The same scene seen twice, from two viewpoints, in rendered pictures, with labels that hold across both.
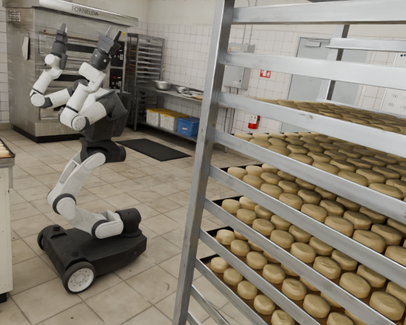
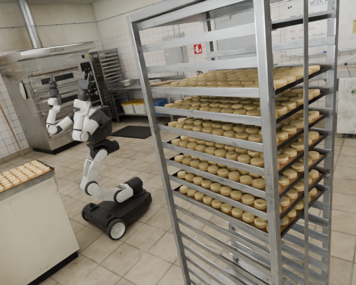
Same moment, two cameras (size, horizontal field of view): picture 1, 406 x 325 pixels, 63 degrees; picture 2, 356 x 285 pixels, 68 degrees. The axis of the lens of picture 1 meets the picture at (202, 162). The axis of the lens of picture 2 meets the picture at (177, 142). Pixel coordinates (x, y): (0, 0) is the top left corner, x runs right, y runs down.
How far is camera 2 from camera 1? 0.50 m
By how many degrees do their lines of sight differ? 4
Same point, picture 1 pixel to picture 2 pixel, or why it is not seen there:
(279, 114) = (180, 112)
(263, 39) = (188, 26)
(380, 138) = (216, 115)
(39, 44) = (31, 85)
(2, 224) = (60, 211)
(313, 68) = (185, 91)
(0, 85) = (13, 122)
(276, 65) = (172, 91)
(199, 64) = (149, 59)
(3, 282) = (72, 245)
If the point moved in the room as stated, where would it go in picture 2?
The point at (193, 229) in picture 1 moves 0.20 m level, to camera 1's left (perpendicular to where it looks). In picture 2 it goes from (164, 176) to (126, 182)
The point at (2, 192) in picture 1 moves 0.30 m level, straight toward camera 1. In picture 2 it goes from (54, 192) to (63, 206)
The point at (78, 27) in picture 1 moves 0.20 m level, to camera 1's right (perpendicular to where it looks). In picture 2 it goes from (54, 63) to (63, 61)
